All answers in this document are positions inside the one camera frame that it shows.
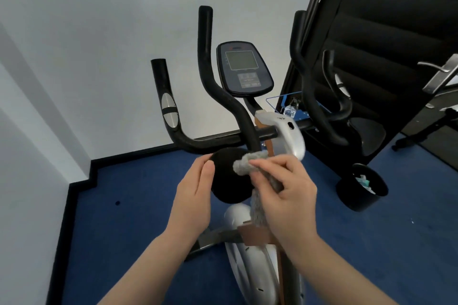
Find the black ribbed panel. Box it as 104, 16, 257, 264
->
277, 0, 458, 180

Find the crumpled trash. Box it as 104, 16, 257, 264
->
354, 172, 377, 195

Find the black waste bin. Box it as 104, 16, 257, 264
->
335, 163, 389, 213

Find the person's right forearm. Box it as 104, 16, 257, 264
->
284, 229, 398, 305

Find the silver handlebar pulse sensor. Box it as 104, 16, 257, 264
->
161, 92, 179, 129
334, 73, 351, 98

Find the person's right hand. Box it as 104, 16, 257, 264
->
249, 153, 318, 250

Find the grey fluffy cloth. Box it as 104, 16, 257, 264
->
233, 151, 285, 228

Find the person's left hand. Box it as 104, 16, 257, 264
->
167, 154, 216, 243

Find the black bike handlebar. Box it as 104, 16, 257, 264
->
150, 5, 354, 155

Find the silver exercise bike frame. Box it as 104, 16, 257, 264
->
183, 110, 307, 305

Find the silver door handle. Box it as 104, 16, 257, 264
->
417, 54, 458, 95

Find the black metal stand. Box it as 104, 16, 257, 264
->
391, 107, 458, 152

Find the black round bike knob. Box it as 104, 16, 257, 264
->
210, 147, 255, 205

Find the person's left forearm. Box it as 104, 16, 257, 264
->
96, 222, 202, 305

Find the bike console with screen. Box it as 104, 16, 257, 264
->
216, 41, 275, 116

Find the blue wire tray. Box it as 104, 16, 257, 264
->
265, 91, 333, 131

